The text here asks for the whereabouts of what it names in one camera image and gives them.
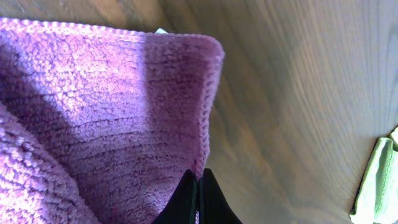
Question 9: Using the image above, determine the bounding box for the purple microfiber cloth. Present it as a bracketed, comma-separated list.
[1, 17, 224, 223]

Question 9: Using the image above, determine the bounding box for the white cloth label tag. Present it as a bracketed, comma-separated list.
[155, 28, 167, 34]

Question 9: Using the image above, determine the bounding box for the green microfiber cloth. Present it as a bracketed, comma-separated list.
[349, 129, 397, 224]

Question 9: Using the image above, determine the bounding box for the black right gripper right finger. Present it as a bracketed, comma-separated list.
[198, 168, 242, 224]

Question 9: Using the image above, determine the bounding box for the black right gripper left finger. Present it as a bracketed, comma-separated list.
[152, 170, 197, 224]

